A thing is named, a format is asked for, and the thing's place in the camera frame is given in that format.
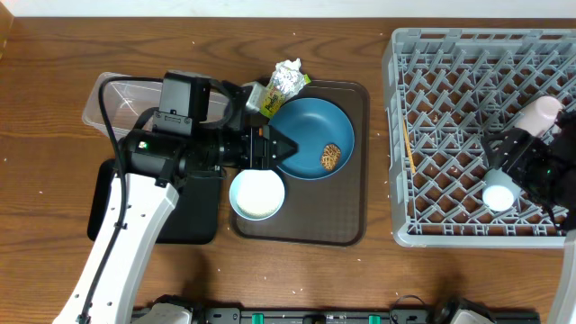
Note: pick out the dark blue bowl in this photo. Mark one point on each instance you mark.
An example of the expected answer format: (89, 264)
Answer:
(315, 125)

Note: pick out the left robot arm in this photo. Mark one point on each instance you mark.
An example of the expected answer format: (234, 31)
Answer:
(153, 168)

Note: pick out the brown mushroom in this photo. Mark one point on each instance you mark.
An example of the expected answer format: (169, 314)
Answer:
(330, 156)

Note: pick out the clear plastic bin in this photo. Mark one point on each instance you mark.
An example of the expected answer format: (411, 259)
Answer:
(127, 98)

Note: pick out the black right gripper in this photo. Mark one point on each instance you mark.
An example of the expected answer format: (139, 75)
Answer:
(504, 153)

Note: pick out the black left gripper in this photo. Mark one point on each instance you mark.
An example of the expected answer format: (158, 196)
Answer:
(259, 149)

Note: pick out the crumpled foil wrapper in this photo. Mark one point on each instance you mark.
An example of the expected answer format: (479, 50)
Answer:
(288, 78)

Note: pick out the light blue cup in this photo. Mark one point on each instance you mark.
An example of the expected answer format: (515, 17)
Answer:
(499, 192)

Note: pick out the grey plastic dishwasher rack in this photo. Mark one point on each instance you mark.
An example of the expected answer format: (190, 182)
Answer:
(453, 87)

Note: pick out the black tray bin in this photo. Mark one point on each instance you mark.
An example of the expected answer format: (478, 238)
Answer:
(194, 220)

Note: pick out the pink cup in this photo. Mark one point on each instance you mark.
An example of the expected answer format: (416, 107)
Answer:
(539, 116)

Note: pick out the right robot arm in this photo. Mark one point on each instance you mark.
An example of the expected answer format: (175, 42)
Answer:
(546, 173)

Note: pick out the wooden chopstick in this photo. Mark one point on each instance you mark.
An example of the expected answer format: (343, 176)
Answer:
(408, 148)

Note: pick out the yellow green snack packet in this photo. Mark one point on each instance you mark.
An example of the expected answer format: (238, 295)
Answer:
(273, 100)

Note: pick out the brown serving tray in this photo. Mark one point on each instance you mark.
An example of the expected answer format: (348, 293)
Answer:
(332, 210)

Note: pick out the light blue rice bowl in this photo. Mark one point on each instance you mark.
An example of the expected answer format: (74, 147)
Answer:
(256, 195)

